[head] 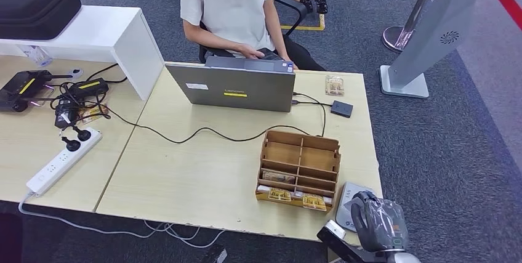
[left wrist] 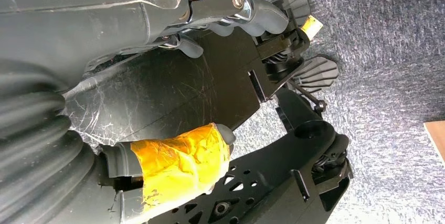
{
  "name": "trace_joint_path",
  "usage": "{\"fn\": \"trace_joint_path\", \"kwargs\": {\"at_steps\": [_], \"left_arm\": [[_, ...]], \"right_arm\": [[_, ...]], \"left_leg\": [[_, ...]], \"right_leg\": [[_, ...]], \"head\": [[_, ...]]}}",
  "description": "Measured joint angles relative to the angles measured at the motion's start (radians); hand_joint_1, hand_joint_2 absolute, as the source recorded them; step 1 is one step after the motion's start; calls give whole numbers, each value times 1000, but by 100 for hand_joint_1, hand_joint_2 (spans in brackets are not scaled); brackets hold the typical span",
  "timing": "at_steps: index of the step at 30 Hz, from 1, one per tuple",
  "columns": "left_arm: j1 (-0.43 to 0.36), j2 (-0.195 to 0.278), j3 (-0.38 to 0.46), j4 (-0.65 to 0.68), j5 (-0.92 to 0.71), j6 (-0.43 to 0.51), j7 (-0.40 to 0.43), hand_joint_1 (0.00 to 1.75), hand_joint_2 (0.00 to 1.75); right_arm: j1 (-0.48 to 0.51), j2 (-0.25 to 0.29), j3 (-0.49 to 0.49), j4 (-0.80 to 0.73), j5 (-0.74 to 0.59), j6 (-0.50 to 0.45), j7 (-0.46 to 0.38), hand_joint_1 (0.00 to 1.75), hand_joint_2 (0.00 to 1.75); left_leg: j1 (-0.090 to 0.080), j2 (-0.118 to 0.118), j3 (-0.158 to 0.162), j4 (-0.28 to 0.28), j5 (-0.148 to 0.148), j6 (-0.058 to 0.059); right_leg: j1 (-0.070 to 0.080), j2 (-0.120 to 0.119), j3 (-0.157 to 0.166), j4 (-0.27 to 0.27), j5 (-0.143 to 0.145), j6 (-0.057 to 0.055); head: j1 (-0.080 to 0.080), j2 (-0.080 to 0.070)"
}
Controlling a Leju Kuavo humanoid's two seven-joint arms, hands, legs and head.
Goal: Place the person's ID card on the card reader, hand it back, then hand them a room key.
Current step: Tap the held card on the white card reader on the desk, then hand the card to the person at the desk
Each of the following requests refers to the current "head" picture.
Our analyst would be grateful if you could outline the black adapter with yellow label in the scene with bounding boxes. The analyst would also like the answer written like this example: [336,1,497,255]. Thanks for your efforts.
[67,78,110,100]

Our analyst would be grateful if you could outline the wooden card organizer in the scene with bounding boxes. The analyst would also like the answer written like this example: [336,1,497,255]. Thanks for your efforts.
[255,129,342,214]

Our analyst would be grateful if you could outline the dark smartphone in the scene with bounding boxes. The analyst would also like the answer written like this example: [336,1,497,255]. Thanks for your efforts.
[257,47,284,61]

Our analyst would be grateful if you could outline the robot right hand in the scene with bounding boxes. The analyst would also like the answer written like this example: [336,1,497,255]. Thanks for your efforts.
[350,190,409,254]

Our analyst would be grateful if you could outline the person's right hand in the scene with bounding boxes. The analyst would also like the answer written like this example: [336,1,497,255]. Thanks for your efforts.
[236,44,266,60]

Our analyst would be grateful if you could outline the grey card reader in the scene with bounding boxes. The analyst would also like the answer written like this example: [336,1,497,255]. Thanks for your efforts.
[335,181,376,233]

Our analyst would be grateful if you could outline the black laptop charger cable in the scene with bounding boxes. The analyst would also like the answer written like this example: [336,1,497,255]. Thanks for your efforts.
[94,91,327,145]

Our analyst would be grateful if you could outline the small black adapter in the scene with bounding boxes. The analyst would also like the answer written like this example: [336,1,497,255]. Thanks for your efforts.
[54,106,80,131]

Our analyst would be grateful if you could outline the grey laptop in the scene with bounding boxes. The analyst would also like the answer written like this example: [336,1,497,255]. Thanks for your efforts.
[164,56,297,113]

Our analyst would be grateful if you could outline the white power strip cable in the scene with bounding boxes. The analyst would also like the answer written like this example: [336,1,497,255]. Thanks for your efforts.
[18,190,227,251]

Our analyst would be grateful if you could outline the red barrier belt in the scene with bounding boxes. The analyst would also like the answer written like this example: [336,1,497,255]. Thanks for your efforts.
[482,0,522,31]

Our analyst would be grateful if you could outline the clear plastic bottle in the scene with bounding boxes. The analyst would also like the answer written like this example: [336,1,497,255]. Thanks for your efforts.
[18,46,54,68]

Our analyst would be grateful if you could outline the chrome stanchion post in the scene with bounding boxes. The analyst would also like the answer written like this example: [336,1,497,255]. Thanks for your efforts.
[382,0,445,55]

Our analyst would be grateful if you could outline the grey kiosk stand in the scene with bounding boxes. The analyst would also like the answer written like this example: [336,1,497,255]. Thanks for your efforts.
[379,0,483,100]

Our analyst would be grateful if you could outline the black hard carry case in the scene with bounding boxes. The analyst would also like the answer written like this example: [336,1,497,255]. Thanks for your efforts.
[0,0,82,41]

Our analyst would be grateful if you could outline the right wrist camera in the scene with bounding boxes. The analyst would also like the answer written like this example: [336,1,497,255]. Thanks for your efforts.
[316,219,370,263]

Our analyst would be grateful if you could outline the short black USB cable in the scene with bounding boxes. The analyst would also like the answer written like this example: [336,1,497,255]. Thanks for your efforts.
[290,100,333,108]

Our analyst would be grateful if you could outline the white power strip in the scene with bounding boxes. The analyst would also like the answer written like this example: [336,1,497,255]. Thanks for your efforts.
[26,127,103,196]

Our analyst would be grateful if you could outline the small black hub box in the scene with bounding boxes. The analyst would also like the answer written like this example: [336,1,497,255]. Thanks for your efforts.
[330,100,354,119]

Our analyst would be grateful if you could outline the tangled black cables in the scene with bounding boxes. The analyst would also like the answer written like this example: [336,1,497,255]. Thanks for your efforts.
[49,63,128,125]

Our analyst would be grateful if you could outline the black office chair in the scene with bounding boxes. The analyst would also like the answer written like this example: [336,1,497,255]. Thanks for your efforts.
[198,0,308,65]

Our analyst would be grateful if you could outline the brown patterned card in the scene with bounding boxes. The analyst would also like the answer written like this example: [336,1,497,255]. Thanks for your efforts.
[262,171,296,185]

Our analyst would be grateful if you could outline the person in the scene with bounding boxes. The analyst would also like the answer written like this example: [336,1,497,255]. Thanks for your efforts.
[176,0,327,72]

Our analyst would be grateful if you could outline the black device with yellow label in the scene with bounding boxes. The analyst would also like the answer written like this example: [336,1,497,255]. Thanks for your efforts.
[0,70,54,113]

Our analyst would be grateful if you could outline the yellow floor tape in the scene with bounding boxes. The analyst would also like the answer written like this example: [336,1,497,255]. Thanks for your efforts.
[281,0,326,32]

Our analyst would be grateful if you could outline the black round plug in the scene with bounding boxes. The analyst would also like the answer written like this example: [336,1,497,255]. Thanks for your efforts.
[72,126,92,143]
[61,136,82,153]

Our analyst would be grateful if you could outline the white desk shelf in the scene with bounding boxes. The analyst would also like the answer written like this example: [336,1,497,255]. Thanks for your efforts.
[0,5,165,102]

